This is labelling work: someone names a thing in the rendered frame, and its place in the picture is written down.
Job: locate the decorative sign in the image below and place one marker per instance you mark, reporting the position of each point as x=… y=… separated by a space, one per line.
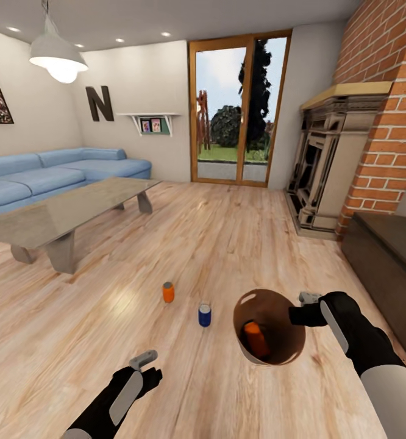
x=94 y=99

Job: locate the can of soda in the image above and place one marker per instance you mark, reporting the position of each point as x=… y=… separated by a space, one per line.
x=205 y=315
x=256 y=342
x=168 y=292

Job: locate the trash can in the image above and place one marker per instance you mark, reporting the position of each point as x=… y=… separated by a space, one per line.
x=269 y=309

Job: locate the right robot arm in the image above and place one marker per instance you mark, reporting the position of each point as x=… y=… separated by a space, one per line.
x=381 y=370

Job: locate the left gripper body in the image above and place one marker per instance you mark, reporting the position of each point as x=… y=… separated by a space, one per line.
x=150 y=380

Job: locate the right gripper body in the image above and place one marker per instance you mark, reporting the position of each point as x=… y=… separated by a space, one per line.
x=302 y=316

